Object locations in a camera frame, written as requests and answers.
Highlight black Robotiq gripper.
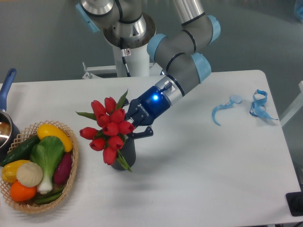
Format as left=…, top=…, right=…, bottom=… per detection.
left=125, top=74, right=184, bottom=139

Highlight red tulip bouquet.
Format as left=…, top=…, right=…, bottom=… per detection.
left=76, top=92, right=134, bottom=172

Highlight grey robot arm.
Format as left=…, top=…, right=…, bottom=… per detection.
left=76, top=0, right=221, bottom=139

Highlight dark grey ribbed vase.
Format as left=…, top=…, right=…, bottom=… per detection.
left=111, top=136, right=136, bottom=172

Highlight blue curled ribbon strip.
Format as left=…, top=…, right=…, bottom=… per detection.
left=211, top=95, right=242, bottom=126

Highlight purple sweet potato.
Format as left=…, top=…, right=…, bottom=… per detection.
left=53, top=153, right=72, bottom=184

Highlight green bok choy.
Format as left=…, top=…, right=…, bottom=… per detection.
left=30, top=136, right=64, bottom=194

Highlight yellow squash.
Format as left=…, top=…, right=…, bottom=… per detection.
left=37, top=123, right=73, bottom=152

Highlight blue ribbon bundle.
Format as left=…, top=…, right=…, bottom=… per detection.
left=249, top=89, right=278, bottom=121

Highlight green pea pods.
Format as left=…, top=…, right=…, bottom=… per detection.
left=34, top=187, right=64, bottom=205

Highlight cream white garlic bulb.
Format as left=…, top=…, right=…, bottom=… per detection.
left=16, top=162, right=43, bottom=187

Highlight dark green cucumber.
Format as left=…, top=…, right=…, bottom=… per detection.
left=0, top=135, right=40, bottom=167

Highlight orange fruit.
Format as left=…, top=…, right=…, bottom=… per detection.
left=10, top=181, right=36, bottom=202

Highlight yellow bell pepper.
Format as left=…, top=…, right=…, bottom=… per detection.
left=1, top=160, right=30, bottom=183

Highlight black device at edge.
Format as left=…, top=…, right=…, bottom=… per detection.
left=285, top=192, right=303, bottom=217

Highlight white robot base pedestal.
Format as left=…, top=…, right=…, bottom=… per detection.
left=82, top=45, right=164, bottom=79

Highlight blue handled saucepan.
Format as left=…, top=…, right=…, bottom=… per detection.
left=0, top=68, right=20, bottom=161

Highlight white frame at right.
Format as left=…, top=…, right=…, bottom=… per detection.
left=280, top=81, right=303, bottom=127

